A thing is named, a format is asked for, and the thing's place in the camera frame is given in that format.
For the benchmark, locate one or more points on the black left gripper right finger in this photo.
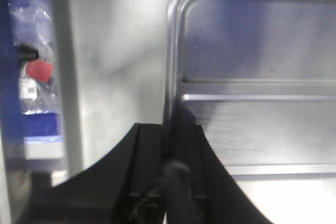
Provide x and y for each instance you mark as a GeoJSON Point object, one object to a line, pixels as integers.
{"type": "Point", "coordinates": [222, 199]}

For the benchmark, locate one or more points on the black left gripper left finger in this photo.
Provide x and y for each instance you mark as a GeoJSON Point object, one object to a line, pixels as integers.
{"type": "Point", "coordinates": [121, 187]}

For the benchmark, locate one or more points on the small silver metal tray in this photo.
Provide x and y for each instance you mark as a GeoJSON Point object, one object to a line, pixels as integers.
{"type": "Point", "coordinates": [259, 77]}

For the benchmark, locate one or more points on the bagged parts with red label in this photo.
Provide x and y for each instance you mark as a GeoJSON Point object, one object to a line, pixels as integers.
{"type": "Point", "coordinates": [33, 37]}

